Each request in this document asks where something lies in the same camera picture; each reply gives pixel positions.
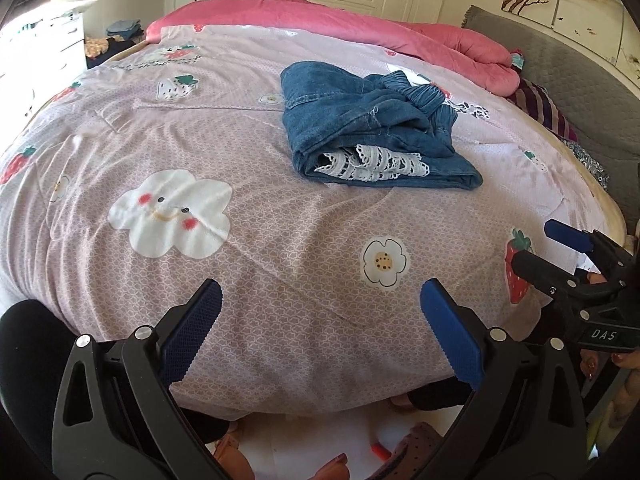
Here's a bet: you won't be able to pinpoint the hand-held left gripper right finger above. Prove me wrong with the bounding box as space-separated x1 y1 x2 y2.
415 278 588 480

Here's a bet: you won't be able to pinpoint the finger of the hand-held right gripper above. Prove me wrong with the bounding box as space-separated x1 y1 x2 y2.
544 219 601 256
511 249 583 306

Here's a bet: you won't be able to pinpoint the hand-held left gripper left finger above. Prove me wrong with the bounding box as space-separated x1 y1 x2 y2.
51 278 223 480

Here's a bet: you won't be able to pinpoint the blue denim pants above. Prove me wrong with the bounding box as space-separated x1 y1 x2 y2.
280 61 483 191

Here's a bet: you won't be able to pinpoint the person's right hand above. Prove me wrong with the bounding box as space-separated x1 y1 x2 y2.
580 349 640 421

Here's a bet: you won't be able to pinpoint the person's left hand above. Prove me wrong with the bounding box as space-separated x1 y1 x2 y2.
314 452 351 480

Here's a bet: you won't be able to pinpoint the person's right leg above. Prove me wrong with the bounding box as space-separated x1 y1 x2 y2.
407 376 473 411

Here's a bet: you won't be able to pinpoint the dark floral cloth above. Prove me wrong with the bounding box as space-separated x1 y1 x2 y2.
564 137 612 192

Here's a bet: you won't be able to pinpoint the strawberry printed bedspread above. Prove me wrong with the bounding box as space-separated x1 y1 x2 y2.
0 22 626 421

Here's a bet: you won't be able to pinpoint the striped dark cloth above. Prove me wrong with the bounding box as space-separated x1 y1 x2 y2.
509 79 580 142

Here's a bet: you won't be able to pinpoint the grey padded headboard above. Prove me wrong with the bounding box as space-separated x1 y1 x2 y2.
460 5 640 211

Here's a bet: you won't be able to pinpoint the folded blue clothes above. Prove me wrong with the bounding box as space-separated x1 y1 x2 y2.
106 19 146 40

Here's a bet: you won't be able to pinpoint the white dresser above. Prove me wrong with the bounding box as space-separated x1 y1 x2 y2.
0 0 86 111

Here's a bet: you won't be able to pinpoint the pink blanket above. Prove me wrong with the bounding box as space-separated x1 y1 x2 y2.
145 0 521 96

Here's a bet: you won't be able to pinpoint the wooden bed frame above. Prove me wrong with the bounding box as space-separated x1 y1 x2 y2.
557 140 632 251

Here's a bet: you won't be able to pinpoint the floral wall painting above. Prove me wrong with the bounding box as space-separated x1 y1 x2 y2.
501 0 640 73

